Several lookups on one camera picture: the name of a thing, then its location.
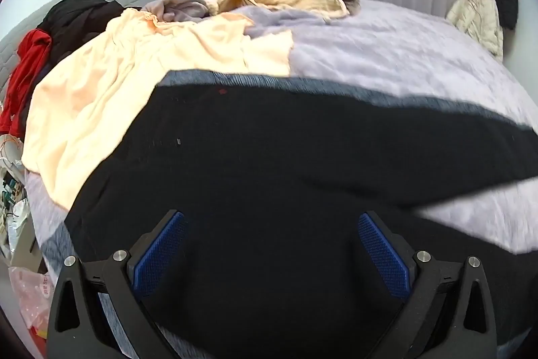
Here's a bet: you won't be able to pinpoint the bedside clutter pile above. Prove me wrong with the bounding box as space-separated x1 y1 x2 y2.
0 134 35 259

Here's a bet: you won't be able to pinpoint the peach cloth garment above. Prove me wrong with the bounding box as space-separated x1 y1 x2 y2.
23 8 295 212

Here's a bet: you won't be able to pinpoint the cream puffer jacket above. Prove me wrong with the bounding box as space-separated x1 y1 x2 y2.
446 0 504 61

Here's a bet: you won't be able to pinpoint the grey crumpled garment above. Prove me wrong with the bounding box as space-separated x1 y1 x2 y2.
142 0 219 23

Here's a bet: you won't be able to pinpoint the lavender fleece blanket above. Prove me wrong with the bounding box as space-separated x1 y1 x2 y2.
25 0 538 359

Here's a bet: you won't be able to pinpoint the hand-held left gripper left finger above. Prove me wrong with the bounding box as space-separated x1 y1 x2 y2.
47 209 186 359

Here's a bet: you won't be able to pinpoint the black pants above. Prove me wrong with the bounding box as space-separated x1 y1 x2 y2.
65 83 538 359

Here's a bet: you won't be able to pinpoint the red garment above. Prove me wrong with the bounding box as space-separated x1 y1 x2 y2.
0 29 53 137

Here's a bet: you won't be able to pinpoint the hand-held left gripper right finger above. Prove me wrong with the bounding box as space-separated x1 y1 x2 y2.
357 211 502 359

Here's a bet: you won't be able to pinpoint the pink plastic bag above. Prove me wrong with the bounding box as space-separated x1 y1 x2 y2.
8 266 55 338

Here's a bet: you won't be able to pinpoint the black crumpled garment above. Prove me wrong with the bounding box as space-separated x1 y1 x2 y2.
37 0 139 61

